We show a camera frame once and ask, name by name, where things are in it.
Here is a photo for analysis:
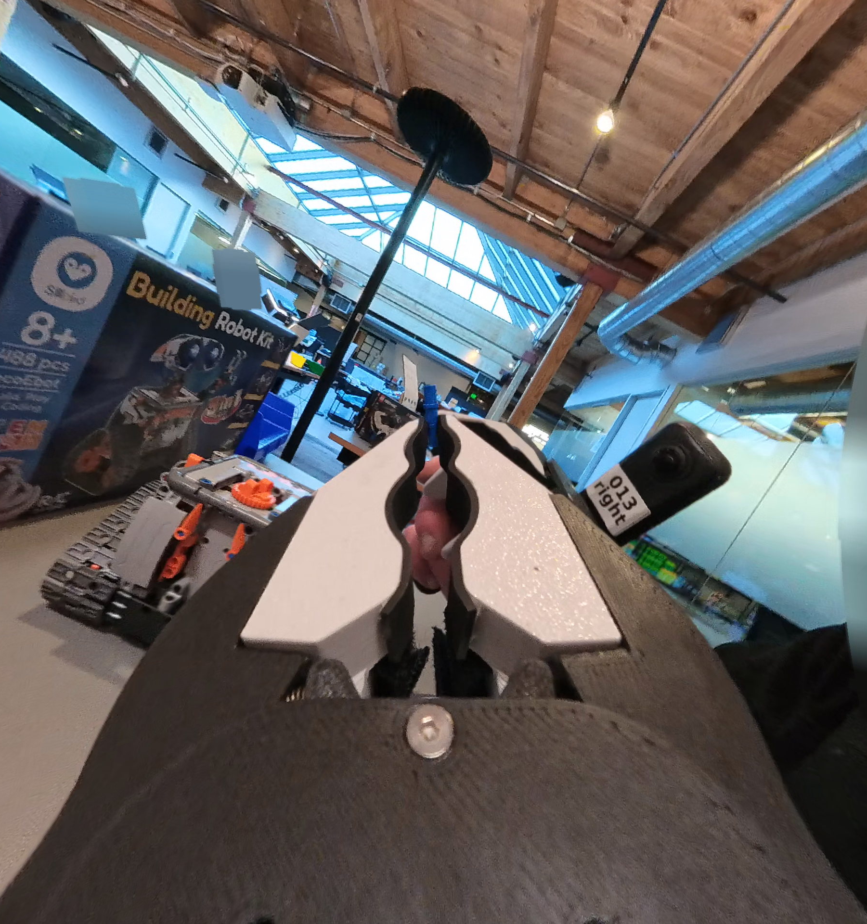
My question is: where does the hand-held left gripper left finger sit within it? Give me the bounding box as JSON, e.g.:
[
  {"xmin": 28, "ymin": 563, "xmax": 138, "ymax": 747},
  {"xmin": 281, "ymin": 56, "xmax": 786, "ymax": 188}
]
[{"xmin": 242, "ymin": 419, "xmax": 427, "ymax": 665}]

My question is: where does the blue robot kit box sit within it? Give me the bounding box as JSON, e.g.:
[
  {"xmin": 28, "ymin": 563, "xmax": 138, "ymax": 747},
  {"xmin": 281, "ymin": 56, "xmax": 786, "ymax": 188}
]
[{"xmin": 0, "ymin": 152, "xmax": 298, "ymax": 529}]

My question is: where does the silver ventilation duct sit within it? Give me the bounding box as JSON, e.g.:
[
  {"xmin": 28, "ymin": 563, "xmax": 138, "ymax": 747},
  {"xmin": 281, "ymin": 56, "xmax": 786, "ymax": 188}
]
[{"xmin": 595, "ymin": 102, "xmax": 867, "ymax": 363}]

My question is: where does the blue plastic bin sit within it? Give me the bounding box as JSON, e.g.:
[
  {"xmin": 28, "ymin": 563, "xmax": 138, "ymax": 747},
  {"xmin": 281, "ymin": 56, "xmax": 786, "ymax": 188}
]
[{"xmin": 234, "ymin": 387, "xmax": 303, "ymax": 464}]

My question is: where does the grey orange tracked toy robot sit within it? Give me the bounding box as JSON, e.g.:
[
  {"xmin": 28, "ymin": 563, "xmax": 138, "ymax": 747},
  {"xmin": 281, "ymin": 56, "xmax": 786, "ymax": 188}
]
[{"xmin": 41, "ymin": 451, "xmax": 320, "ymax": 648}]

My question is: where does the wooden post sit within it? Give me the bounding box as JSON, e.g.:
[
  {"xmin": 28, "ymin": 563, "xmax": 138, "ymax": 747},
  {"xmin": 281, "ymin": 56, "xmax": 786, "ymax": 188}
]
[{"xmin": 506, "ymin": 275, "xmax": 609, "ymax": 428}]

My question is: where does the blue connector pin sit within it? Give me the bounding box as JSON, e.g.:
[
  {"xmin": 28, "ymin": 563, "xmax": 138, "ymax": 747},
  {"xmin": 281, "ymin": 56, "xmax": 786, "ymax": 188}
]
[{"xmin": 416, "ymin": 383, "xmax": 444, "ymax": 457}]

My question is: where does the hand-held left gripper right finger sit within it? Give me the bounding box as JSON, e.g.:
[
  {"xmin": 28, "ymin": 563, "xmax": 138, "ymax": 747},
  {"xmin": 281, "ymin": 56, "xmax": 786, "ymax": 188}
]
[{"xmin": 441, "ymin": 416, "xmax": 625, "ymax": 665}]

